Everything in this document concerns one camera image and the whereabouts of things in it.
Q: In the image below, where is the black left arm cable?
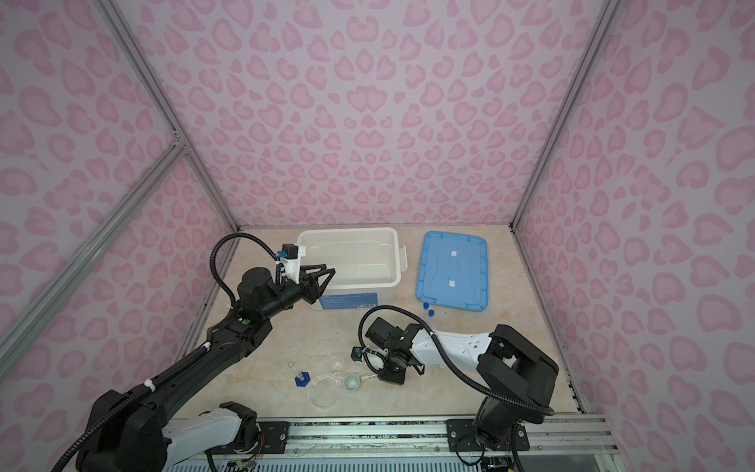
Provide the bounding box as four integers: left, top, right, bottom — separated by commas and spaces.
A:
49, 231, 281, 472

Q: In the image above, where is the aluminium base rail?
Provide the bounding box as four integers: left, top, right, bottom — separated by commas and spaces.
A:
108, 414, 626, 472

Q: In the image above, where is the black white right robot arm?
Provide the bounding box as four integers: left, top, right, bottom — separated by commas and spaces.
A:
352, 317, 560, 454

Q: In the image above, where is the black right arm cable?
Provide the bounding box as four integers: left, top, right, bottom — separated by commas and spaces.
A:
357, 304, 556, 418

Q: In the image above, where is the clear glass petri dish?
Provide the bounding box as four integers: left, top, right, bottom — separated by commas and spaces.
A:
308, 374, 342, 410

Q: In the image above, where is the small cylinder blue hexagonal base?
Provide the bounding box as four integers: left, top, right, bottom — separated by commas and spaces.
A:
288, 361, 311, 387

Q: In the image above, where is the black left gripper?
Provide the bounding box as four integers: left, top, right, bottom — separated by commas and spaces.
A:
261, 262, 334, 323

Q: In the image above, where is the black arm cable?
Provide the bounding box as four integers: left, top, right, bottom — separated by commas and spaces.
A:
357, 304, 556, 418
49, 231, 281, 472

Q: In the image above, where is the blue plastic bin lid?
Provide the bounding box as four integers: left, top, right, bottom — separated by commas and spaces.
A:
416, 231, 490, 312

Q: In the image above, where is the diagonal aluminium frame bar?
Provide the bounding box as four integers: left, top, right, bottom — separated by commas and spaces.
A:
1, 139, 186, 379

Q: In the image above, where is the white plastic storage bin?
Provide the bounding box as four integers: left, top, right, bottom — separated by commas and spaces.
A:
297, 227, 408, 311

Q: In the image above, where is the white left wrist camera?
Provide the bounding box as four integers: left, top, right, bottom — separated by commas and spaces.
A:
277, 244, 307, 284

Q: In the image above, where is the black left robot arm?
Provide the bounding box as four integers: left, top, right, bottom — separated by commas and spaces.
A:
52, 265, 336, 471

